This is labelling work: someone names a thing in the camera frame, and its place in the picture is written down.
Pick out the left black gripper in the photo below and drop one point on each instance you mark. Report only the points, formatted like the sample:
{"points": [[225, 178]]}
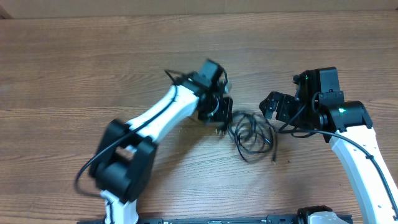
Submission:
{"points": [[224, 116]]}

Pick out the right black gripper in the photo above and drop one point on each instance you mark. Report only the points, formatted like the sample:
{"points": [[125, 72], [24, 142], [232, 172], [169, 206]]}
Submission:
{"points": [[285, 102]]}

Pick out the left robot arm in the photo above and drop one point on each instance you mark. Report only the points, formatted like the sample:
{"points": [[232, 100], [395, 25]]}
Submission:
{"points": [[125, 156]]}

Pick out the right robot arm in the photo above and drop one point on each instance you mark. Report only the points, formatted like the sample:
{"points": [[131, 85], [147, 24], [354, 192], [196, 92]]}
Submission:
{"points": [[319, 107]]}

